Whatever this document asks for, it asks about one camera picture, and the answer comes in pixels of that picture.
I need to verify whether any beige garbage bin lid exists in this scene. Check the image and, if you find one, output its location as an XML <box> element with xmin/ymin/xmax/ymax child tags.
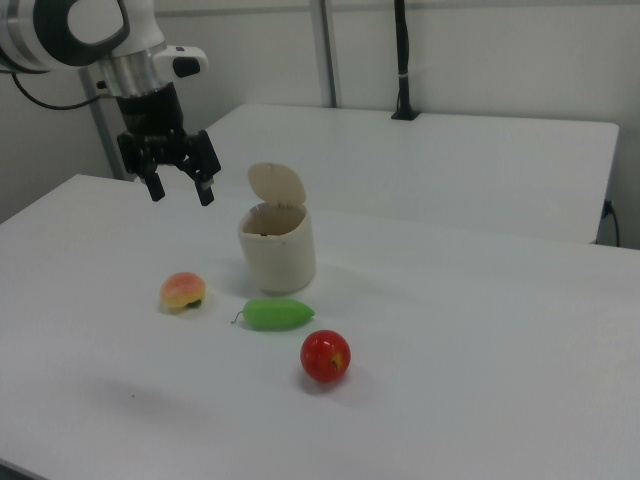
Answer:
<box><xmin>247</xmin><ymin>161</ymin><xmax>307</xmax><ymax>207</ymax></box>

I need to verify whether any black pole with base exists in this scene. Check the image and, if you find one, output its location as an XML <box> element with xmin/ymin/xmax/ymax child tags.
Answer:
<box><xmin>390</xmin><ymin>0</ymin><xmax>421</xmax><ymax>122</ymax></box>

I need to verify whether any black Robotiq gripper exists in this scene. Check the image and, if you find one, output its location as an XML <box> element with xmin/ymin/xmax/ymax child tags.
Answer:
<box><xmin>115</xmin><ymin>82</ymin><xmax>222</xmax><ymax>207</ymax></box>

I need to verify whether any beige mini garbage bin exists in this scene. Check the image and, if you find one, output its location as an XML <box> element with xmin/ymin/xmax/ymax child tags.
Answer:
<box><xmin>237</xmin><ymin>203</ymin><xmax>317</xmax><ymax>295</ymax></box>

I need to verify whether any green toy pepper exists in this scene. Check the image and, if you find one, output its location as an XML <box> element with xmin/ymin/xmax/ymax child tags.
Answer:
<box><xmin>230</xmin><ymin>298</ymin><xmax>317</xmax><ymax>332</ymax></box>

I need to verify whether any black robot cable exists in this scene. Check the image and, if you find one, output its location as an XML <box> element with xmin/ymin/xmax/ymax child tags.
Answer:
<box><xmin>9</xmin><ymin>72</ymin><xmax>121</xmax><ymax>111</ymax></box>

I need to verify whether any toy peach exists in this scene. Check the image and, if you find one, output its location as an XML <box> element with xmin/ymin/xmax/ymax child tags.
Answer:
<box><xmin>159</xmin><ymin>271</ymin><xmax>207</xmax><ymax>314</ymax></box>

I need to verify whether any grey wall frame post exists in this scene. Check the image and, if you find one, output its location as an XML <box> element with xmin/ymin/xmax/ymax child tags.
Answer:
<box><xmin>308</xmin><ymin>0</ymin><xmax>344</xmax><ymax>109</ymax></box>

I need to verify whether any red toy apple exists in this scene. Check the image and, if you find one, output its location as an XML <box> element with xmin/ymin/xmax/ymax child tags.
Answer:
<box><xmin>299</xmin><ymin>329</ymin><xmax>352</xmax><ymax>383</ymax></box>

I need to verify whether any aluminium frame post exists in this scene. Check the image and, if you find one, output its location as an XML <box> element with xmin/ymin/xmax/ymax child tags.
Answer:
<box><xmin>79</xmin><ymin>67</ymin><xmax>127</xmax><ymax>181</ymax></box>

